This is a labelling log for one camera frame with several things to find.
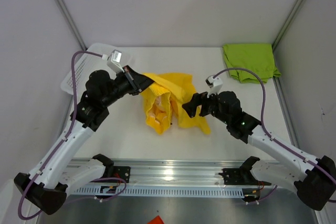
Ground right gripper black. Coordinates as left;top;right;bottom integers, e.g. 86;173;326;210
182;87;230;125

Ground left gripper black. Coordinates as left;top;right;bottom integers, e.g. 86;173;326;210
102;65;156;107

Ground yellow shorts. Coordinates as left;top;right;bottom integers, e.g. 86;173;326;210
141;72;211;135

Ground lime green shorts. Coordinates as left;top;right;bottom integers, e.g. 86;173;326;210
223;44;281;84

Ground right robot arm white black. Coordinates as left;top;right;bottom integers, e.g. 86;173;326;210
182;91;335;211

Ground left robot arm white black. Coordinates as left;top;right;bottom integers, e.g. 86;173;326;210
14;66;154;215

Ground white plastic basket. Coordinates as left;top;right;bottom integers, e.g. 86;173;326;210
75;43;135;98

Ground orange object at bottom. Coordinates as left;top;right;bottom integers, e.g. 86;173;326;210
148;216;164;224

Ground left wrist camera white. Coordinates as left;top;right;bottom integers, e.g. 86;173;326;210
107;50;125;74

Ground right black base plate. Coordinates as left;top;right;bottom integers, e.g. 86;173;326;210
218;168;255;185

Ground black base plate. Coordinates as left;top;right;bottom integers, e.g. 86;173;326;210
218;168;255;185
111;166;131;183

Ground right side aluminium rail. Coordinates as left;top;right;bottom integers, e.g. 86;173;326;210
273;78;300;148

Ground aluminium mounting rail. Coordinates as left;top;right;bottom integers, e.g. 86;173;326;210
62;158;321;187

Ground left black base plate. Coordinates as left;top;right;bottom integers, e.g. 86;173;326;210
111;166;131;183

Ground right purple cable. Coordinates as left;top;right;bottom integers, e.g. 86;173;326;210
212;68;336;205

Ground purple cable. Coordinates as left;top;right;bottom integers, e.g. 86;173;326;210
212;68;336;205
17;51;128;221

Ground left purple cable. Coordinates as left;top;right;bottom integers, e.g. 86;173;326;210
17;51;128;221

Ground slotted cable duct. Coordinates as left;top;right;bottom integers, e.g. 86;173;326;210
73;184;244;198

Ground left corner aluminium post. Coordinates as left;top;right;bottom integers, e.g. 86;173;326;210
54;0;87;50

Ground corner aluminium post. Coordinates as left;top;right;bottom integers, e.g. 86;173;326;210
272;0;306;51
54;0;87;50

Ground right corner aluminium post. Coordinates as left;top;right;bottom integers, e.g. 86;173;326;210
272;0;306;51

